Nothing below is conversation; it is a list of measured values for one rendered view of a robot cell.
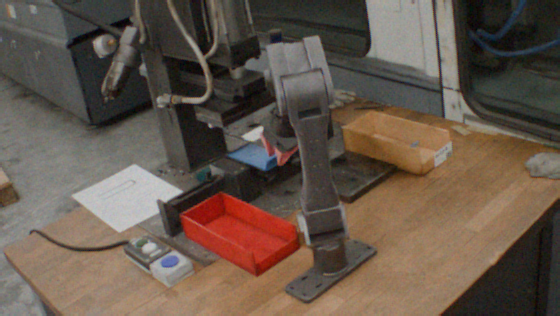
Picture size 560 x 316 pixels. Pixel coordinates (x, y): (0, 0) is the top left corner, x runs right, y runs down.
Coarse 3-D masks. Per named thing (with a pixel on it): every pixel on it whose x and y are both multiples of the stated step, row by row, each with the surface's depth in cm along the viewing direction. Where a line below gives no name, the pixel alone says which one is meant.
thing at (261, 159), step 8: (248, 144) 168; (240, 152) 165; (248, 152) 164; (256, 152) 163; (264, 152) 162; (248, 160) 160; (256, 160) 159; (264, 160) 159; (272, 160) 154; (264, 168) 155
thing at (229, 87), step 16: (192, 64) 170; (208, 64) 169; (240, 64) 152; (192, 80) 164; (224, 80) 154; (240, 80) 153; (256, 80) 152; (224, 96) 154; (240, 96) 153; (256, 96) 154; (208, 112) 151; (224, 112) 149; (240, 112) 152
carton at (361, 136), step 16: (352, 128) 174; (368, 128) 179; (384, 128) 177; (400, 128) 173; (416, 128) 169; (432, 128) 164; (352, 144) 172; (368, 144) 167; (384, 144) 163; (400, 144) 159; (432, 144) 167; (448, 144) 162; (384, 160) 165; (400, 160) 161; (416, 160) 157; (432, 160) 159
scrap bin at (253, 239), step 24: (192, 216) 150; (216, 216) 155; (240, 216) 152; (264, 216) 144; (192, 240) 149; (216, 240) 140; (240, 240) 146; (264, 240) 144; (288, 240) 141; (240, 264) 136; (264, 264) 134
